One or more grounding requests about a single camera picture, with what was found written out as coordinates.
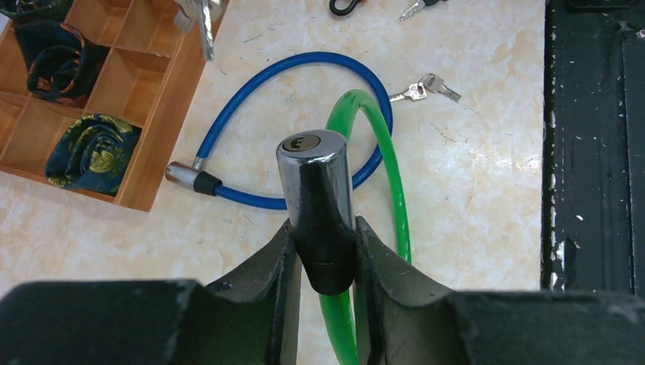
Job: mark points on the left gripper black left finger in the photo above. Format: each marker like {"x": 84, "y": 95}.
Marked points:
{"x": 248, "y": 316}

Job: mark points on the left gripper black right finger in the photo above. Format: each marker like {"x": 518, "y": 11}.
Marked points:
{"x": 405, "y": 317}

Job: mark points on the green cable lock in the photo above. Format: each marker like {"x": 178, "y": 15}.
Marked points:
{"x": 316, "y": 182}

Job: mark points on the blue lock key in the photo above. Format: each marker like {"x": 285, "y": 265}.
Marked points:
{"x": 428, "y": 84}

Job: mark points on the green lock key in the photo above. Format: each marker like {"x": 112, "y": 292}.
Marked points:
{"x": 202, "y": 13}

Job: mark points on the black padlock keys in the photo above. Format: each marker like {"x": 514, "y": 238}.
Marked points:
{"x": 417, "y": 6}

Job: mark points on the rolled floral tie, left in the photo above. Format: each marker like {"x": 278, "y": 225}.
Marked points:
{"x": 93, "y": 154}

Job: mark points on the wooden compartment tray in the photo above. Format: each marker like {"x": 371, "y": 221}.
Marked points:
{"x": 148, "y": 79}

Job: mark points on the rolled dark tie, middle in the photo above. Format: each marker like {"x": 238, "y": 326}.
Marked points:
{"x": 62, "y": 64}

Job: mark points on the rolled green tie, unrolling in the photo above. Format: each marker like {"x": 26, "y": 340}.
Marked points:
{"x": 23, "y": 11}

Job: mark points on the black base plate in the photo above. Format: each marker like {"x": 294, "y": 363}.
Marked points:
{"x": 593, "y": 148}

